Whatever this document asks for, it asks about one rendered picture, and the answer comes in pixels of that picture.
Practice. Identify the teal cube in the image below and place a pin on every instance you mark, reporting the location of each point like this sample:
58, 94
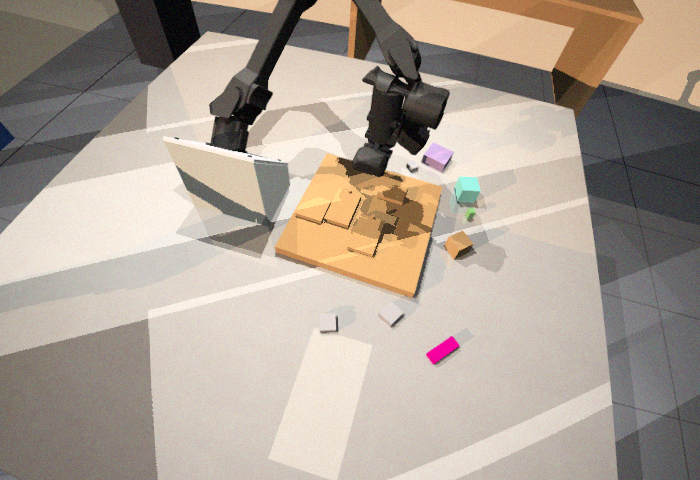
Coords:
467, 189

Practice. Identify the magenta rectangular block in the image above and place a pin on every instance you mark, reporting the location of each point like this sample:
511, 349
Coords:
442, 350

